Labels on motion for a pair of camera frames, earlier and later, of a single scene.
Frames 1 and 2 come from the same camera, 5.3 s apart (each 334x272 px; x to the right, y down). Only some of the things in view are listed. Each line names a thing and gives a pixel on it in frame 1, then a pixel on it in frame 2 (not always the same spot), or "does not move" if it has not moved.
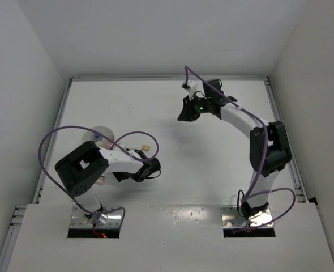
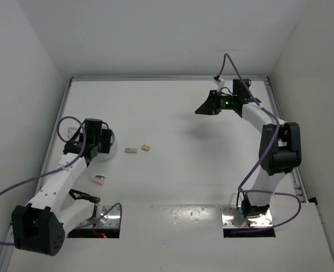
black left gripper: [120, 175] → [105, 134]
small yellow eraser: [145, 147] does not move
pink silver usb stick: [100, 181] does not move
